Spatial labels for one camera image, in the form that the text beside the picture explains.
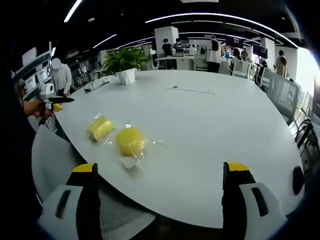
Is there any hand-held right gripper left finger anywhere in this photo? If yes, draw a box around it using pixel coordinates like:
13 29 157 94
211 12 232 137
37 162 103 240

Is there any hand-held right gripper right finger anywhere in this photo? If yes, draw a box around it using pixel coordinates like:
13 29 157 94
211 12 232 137
221 161 288 240

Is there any bagged yellow rectangular silicone block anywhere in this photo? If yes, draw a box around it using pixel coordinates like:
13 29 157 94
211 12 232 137
84 112 116 144

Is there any bagged yellow round silicone block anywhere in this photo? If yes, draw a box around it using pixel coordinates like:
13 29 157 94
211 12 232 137
104 121 165 171

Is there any person's left hand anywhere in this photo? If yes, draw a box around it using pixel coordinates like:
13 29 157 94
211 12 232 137
23 99 54 119

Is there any white machine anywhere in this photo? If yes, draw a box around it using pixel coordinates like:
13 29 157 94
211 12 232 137
39 83 55 98

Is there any storage shelf with white boxes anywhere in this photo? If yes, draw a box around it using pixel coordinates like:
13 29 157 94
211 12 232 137
11 46 54 101

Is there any white mesh office chair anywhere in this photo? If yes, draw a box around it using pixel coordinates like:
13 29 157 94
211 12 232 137
31 127 156 240

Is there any black chair armrest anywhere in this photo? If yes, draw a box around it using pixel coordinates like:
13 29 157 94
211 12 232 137
291 165 305 196

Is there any green plant in white pot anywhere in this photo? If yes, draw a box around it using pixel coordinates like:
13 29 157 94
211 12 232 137
102 47 149 85

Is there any grey mesh office chair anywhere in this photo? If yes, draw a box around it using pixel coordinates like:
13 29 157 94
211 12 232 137
266 72 302 126

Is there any white background desk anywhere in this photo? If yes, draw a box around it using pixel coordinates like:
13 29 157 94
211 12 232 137
154 54 196 71

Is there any white square pillar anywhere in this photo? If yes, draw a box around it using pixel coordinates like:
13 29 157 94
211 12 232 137
153 25 179 56

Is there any black cable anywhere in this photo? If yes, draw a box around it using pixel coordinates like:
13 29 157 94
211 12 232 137
83 83 102 93

